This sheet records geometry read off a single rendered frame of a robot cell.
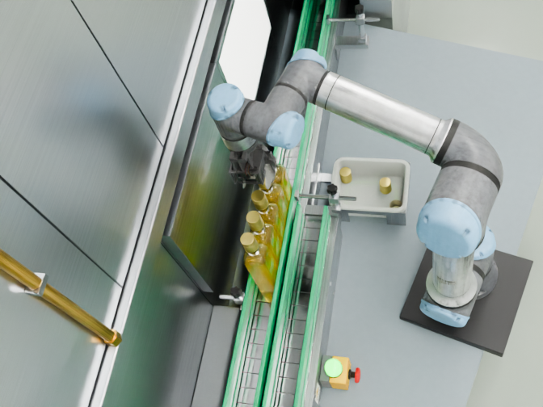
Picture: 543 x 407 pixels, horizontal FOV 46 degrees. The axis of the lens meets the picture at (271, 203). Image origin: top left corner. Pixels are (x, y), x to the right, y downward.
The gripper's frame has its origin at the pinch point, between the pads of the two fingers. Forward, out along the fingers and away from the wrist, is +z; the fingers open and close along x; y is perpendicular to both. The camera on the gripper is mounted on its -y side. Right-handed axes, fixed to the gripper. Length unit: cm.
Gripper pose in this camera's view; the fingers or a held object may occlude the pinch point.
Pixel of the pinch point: (262, 176)
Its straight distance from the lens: 159.1
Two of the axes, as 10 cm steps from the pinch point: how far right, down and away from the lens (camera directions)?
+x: 9.6, 0.6, -2.6
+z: 2.0, 4.7, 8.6
